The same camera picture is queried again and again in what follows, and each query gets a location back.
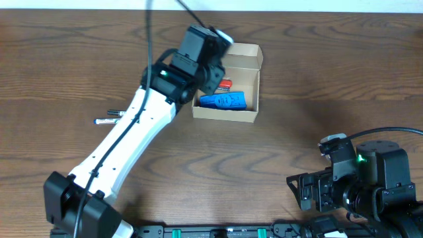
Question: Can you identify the red stapler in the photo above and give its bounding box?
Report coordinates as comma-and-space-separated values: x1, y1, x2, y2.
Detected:
217, 79, 233, 91

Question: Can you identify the blue whiteboard duster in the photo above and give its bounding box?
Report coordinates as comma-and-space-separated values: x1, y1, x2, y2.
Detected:
200, 92, 247, 110

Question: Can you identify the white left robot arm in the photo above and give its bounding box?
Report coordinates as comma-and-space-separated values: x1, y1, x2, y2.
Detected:
43, 49, 225, 237

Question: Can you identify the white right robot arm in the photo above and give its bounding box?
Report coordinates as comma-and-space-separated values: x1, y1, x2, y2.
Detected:
286, 138, 422, 237

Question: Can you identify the black whiteboard marker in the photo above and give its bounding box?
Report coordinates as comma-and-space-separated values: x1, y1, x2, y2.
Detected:
107, 110, 126, 116

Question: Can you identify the blue whiteboard marker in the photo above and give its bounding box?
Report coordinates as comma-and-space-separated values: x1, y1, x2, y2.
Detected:
93, 118, 120, 125

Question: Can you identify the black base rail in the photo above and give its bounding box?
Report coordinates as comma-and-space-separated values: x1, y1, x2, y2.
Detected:
49, 214, 374, 238

